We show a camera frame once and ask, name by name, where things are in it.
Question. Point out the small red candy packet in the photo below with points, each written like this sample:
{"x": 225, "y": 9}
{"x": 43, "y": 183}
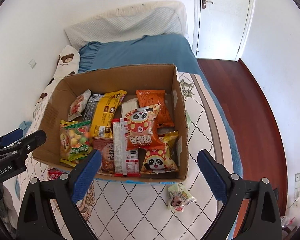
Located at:
{"x": 54, "y": 173}

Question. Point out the black snack bag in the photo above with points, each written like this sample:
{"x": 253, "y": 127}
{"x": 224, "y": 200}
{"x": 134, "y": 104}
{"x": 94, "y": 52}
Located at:
{"x": 91, "y": 106}

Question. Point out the blue bed sheet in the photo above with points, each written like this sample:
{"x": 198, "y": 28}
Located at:
{"x": 145, "y": 52}

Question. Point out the white diamond pattern quilt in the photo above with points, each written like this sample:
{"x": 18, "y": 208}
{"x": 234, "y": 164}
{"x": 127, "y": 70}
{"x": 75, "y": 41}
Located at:
{"x": 145, "y": 204}

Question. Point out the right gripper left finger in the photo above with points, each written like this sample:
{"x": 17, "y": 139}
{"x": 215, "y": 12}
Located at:
{"x": 36, "y": 218}

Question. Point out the white door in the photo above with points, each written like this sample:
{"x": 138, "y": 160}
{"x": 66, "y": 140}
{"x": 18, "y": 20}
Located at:
{"x": 221, "y": 30}

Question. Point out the red white noodle packet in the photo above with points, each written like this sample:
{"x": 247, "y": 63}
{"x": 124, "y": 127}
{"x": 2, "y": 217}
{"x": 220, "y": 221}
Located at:
{"x": 126, "y": 162}

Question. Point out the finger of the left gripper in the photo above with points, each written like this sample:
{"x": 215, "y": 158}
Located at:
{"x": 28, "y": 143}
{"x": 11, "y": 137}

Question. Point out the green white egg snack packet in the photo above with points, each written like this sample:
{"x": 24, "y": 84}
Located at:
{"x": 179, "y": 197}

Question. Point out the right wall power outlet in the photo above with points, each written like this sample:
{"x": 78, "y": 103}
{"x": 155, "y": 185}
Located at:
{"x": 296, "y": 190}

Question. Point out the bear print pillow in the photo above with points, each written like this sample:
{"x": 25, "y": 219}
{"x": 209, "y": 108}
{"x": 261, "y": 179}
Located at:
{"x": 67, "y": 64}

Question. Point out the metal door handle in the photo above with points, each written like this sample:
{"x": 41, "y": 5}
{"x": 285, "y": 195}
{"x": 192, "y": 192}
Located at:
{"x": 205, "y": 2}

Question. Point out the white clear snack packet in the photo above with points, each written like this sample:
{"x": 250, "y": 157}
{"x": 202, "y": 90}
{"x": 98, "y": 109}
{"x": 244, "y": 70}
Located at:
{"x": 128, "y": 106}

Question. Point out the yellow panda snack bag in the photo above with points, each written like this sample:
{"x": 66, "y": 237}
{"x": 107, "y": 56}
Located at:
{"x": 161, "y": 161}

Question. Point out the orange panda chip bag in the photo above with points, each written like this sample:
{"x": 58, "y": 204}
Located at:
{"x": 142, "y": 129}

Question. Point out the cardboard milk carton box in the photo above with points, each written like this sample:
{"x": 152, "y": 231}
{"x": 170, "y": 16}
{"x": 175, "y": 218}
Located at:
{"x": 129, "y": 78}

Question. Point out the green fruit candy bag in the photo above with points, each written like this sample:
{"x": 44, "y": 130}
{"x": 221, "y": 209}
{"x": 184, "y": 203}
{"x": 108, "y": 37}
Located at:
{"x": 75, "y": 142}

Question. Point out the white textured headboard pillow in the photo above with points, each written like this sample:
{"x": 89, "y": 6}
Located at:
{"x": 130, "y": 23}

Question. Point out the white cookie snack packet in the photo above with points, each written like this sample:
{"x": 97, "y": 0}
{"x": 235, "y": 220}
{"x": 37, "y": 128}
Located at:
{"x": 79, "y": 104}

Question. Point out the wall socket plate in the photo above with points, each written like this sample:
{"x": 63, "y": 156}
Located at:
{"x": 32, "y": 63}

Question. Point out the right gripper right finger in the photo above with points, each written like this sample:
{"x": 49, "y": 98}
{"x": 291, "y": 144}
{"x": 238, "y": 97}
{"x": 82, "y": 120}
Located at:
{"x": 262, "y": 217}

